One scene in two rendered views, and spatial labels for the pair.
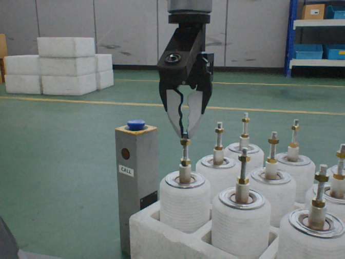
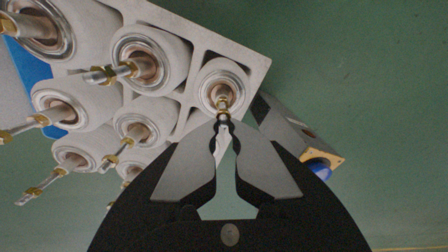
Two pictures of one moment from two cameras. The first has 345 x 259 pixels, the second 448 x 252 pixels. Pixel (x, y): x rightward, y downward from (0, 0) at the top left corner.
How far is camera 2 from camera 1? 0.50 m
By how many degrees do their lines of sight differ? 45
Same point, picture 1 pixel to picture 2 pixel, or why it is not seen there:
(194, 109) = (194, 148)
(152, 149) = not seen: hidden behind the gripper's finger
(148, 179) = (270, 125)
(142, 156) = (285, 134)
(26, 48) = not seen: outside the picture
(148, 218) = (252, 63)
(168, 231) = (227, 45)
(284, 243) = (82, 7)
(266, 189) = (134, 106)
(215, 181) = (199, 122)
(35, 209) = (351, 118)
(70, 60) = not seen: outside the picture
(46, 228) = (335, 99)
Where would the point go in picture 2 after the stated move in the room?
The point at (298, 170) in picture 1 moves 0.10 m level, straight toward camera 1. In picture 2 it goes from (125, 155) to (107, 113)
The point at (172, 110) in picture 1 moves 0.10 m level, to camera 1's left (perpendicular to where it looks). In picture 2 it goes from (256, 141) to (432, 95)
